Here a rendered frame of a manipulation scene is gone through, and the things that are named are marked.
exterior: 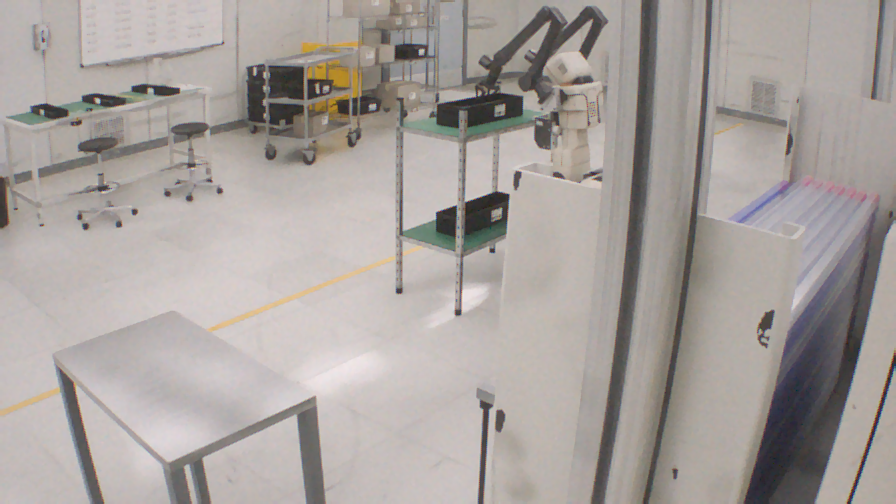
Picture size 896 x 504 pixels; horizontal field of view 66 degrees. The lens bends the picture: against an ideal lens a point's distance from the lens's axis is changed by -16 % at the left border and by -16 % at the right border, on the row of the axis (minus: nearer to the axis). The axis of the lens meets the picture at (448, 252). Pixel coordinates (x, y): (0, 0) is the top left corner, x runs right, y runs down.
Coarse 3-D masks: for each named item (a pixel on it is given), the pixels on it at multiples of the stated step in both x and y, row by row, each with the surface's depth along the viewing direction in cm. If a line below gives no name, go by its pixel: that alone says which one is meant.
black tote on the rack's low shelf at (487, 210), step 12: (492, 192) 479; (468, 204) 463; (480, 204) 472; (492, 204) 481; (504, 204) 461; (444, 216) 437; (456, 216) 456; (468, 216) 437; (480, 216) 445; (492, 216) 454; (504, 216) 465; (444, 228) 440; (456, 228) 434; (468, 228) 439; (480, 228) 449
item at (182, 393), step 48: (144, 336) 218; (192, 336) 219; (96, 384) 190; (144, 384) 192; (192, 384) 194; (240, 384) 196; (288, 384) 197; (144, 432) 172; (192, 432) 174; (240, 432) 177; (96, 480) 220; (192, 480) 256
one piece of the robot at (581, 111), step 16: (576, 96) 383; (592, 96) 393; (560, 112) 398; (576, 112) 392; (592, 112) 395; (576, 128) 395; (576, 144) 399; (560, 160) 402; (576, 160) 403; (560, 176) 404; (576, 176) 405
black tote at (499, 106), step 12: (492, 96) 457; (504, 96) 459; (516, 96) 454; (444, 108) 417; (456, 108) 412; (468, 108) 414; (480, 108) 422; (492, 108) 431; (504, 108) 440; (516, 108) 449; (444, 120) 419; (456, 120) 414; (468, 120) 416; (480, 120) 424; (492, 120) 433
